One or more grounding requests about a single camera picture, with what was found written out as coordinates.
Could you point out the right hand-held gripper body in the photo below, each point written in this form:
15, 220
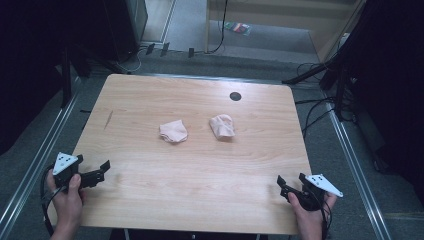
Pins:
316, 193

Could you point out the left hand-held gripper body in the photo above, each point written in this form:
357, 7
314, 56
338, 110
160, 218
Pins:
66, 170

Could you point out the person's right hand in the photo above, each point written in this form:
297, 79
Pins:
311, 220

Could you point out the person's left hand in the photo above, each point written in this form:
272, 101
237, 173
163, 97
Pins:
68, 203

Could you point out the left crumpled beige cloth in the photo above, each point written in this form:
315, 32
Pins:
173, 131

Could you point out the black metal stand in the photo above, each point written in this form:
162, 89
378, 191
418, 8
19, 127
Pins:
66, 76
340, 86

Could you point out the light wooden table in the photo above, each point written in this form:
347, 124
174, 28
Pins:
200, 180

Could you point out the bunched pink sock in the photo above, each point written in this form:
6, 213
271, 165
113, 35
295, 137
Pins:
222, 127

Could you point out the black round table grommet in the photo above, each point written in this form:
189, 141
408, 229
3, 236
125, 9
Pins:
235, 96

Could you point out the dark curtain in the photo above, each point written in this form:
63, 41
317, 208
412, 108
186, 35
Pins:
30, 66
393, 83

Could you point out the black power plug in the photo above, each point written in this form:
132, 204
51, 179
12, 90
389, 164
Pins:
165, 49
191, 52
150, 48

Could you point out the black cabinet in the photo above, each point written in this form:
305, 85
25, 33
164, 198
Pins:
125, 26

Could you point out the colourful striped packet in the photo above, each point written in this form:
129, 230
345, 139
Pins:
238, 28

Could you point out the light wooden shelf unit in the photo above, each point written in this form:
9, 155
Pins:
266, 13

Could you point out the metal floor rail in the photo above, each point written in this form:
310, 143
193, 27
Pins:
356, 166
36, 160

